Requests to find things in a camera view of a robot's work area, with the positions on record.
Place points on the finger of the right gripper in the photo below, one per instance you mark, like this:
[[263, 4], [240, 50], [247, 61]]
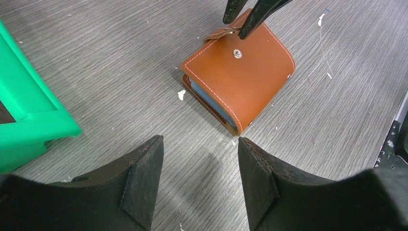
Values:
[[261, 11], [232, 10]]

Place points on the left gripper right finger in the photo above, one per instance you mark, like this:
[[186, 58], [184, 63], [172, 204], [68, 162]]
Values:
[[282, 197]]

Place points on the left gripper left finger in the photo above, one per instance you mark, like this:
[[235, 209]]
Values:
[[119, 196]]

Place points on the brown leather card holder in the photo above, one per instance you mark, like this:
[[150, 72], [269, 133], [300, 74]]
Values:
[[236, 79]]

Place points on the green plastic card bin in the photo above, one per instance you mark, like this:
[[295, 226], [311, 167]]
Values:
[[37, 116]]

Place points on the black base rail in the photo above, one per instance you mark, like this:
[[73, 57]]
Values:
[[394, 151]]

